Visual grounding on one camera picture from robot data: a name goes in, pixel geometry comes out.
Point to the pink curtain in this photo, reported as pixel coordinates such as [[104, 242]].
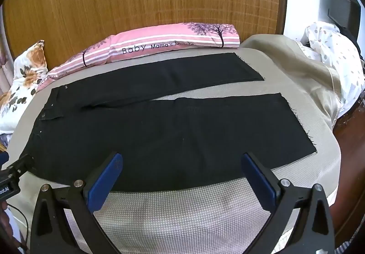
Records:
[[4, 71]]

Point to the floral pillow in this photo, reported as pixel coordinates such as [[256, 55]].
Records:
[[25, 74]]

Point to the black pants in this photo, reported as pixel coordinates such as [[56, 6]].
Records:
[[171, 134]]

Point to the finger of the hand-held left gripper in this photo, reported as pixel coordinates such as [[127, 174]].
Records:
[[22, 163]]

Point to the white dotted cloth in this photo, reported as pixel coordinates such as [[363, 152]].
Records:
[[336, 51]]

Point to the grey woven bed mat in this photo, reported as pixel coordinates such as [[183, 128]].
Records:
[[185, 214]]

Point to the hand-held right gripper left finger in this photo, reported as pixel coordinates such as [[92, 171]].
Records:
[[105, 183]]

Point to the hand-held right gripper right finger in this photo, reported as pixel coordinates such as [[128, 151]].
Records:
[[260, 180]]

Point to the pink striped pillow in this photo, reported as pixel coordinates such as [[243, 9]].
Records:
[[159, 42]]

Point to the beige satin blanket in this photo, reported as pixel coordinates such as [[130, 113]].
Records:
[[299, 71]]

